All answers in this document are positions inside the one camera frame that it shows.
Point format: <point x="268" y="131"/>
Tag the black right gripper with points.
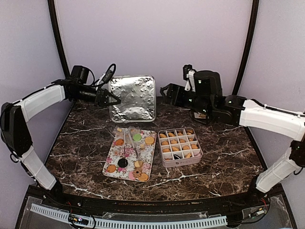
<point x="172" y="88"/>

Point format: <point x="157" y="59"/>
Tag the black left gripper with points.
<point x="98" y="100"/>

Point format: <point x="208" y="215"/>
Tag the clear box lid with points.
<point x="138" y="98"/>

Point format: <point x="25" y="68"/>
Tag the metal tongs white handle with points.
<point x="127" y="131"/>

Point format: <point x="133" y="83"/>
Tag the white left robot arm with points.
<point x="35" y="119"/>

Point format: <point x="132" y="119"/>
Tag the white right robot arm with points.
<point x="203" y="94"/>

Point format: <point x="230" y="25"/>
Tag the floral square coaster plate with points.
<point x="199" y="115"/>

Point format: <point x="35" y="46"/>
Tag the orange chip cookie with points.
<point x="119" y="142"/>

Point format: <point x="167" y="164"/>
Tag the round biscuit tray top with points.
<point x="149" y="140"/>

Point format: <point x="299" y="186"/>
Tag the green round cookie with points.
<point x="137" y="137"/>

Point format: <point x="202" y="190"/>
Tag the compartment cookie box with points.
<point x="179" y="147"/>

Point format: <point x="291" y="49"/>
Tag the floral cookie tray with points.
<point x="146" y="154"/>

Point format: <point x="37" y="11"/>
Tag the black chocolate sandwich cookie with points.
<point x="123" y="163"/>

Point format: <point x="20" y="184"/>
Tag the brown flower cookie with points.
<point x="137" y="172"/>

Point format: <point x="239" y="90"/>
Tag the pink round cookie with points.
<point x="131" y="176"/>

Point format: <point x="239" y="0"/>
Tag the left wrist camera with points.
<point x="106" y="77"/>

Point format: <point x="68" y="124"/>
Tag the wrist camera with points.
<point x="188" y="76"/>
<point x="106" y="77"/>

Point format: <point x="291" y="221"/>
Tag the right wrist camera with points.
<point x="188" y="76"/>

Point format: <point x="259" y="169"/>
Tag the left black frame post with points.
<point x="57" y="37"/>

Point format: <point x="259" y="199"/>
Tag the black frame post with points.
<point x="57" y="37"/>
<point x="247" y="46"/>

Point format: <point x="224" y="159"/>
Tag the right black frame post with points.
<point x="247" y="46"/>

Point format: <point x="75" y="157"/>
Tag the white cable duct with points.
<point x="129" y="221"/>

